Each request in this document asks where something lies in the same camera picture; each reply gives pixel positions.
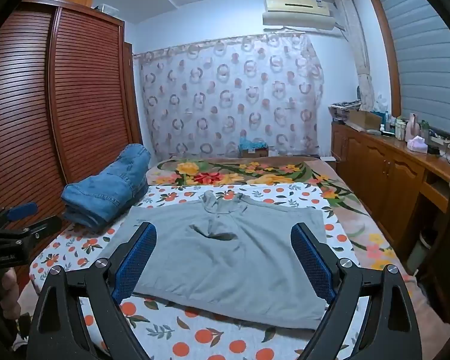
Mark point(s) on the wooden louvred wardrobe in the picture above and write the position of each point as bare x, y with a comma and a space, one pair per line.
78, 101

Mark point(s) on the grey window blind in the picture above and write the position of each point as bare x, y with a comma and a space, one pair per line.
427, 63

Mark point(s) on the white power strip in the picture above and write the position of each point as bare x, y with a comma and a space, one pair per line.
440, 138

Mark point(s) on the grey waste bin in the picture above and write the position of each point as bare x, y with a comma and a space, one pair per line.
420, 253

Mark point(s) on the pink tissue pack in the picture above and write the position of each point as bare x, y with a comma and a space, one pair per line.
417, 144

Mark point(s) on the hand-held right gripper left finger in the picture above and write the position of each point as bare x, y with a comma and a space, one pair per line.
135, 260

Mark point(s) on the orange print bed sheet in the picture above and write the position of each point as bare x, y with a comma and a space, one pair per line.
225, 348

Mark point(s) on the flat cardboard box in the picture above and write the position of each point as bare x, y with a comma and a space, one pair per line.
363, 120

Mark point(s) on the blue plastic bag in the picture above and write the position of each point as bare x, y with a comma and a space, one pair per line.
252, 143

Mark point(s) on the circle print curtain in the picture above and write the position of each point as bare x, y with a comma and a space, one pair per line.
228, 93

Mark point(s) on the beige tied curtain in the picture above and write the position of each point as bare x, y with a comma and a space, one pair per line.
360, 56

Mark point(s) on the grey pants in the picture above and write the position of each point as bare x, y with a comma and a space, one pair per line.
228, 262

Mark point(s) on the beige air conditioner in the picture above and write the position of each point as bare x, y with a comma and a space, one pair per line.
296, 11

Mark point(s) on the white jar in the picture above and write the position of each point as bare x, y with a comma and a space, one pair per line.
400, 129

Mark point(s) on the folded blue jeans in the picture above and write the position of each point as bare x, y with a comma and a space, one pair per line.
105, 191

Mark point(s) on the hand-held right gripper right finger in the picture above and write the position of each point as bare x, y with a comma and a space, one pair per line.
311, 264

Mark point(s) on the wooden sideboard cabinet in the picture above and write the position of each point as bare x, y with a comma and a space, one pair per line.
375, 165

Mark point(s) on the pink bottle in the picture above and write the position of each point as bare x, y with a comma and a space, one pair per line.
413, 125

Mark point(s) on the floral blanket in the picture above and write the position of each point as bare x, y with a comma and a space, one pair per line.
247, 172

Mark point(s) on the wooden window frame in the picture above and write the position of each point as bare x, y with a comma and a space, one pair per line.
384, 45

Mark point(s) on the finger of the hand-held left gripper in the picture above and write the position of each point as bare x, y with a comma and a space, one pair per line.
20, 210
41, 227

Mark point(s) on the person's left hand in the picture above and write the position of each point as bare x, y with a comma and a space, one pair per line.
7, 285

